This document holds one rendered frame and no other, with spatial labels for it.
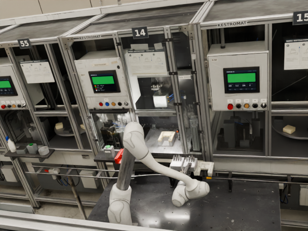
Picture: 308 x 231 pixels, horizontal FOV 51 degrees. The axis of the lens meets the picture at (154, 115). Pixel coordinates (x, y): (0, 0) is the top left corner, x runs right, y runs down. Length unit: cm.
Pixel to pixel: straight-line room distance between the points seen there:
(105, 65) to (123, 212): 116
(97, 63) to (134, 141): 85
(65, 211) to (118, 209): 172
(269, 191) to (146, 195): 102
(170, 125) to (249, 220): 123
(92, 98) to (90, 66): 31
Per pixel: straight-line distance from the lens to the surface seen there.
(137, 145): 212
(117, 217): 243
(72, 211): 403
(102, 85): 273
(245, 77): 240
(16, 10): 767
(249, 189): 282
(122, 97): 273
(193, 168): 269
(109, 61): 264
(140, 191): 293
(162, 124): 328
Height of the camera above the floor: 257
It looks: 28 degrees down
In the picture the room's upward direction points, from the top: 11 degrees counter-clockwise
